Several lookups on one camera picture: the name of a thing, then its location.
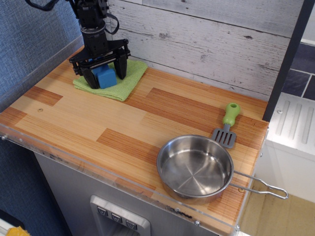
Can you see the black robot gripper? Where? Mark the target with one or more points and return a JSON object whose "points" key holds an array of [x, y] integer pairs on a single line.
{"points": [[98, 51]]}

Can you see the blue wooden block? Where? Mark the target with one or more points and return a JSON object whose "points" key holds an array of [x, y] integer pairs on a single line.
{"points": [[105, 76]]}

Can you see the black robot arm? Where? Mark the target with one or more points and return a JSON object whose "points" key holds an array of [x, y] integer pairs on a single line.
{"points": [[91, 14]]}

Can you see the green folded napkin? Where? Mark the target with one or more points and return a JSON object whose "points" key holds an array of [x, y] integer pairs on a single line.
{"points": [[121, 91]]}

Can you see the stainless steel pan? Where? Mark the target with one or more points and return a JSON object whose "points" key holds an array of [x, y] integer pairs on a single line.
{"points": [[196, 170]]}

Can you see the grey toy dispenser panel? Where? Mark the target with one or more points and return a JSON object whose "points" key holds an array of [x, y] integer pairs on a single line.
{"points": [[113, 220]]}

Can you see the yellow object at corner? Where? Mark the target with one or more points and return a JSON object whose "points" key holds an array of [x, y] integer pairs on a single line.
{"points": [[17, 231]]}

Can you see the white ridged toy sink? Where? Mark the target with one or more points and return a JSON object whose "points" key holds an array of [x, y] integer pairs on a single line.
{"points": [[292, 126]]}

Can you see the green handled grey spatula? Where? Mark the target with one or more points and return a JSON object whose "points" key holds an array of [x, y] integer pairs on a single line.
{"points": [[224, 136]]}

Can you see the dark grey right post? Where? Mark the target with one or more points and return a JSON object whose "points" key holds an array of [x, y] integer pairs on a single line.
{"points": [[297, 34]]}

